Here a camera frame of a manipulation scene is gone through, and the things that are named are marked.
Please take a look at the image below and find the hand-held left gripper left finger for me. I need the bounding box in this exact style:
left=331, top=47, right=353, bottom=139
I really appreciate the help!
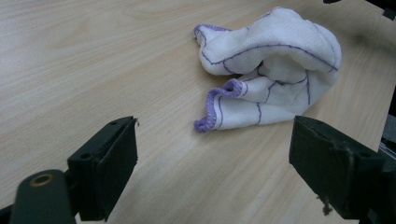
left=67, top=116, right=139, bottom=222

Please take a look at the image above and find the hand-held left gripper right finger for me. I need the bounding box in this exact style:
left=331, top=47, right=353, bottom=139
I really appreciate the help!
left=289, top=115, right=386, bottom=220

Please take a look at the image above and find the white cloth with purple stitching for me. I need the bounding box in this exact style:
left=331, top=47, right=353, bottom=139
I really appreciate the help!
left=193, top=7, right=343, bottom=133

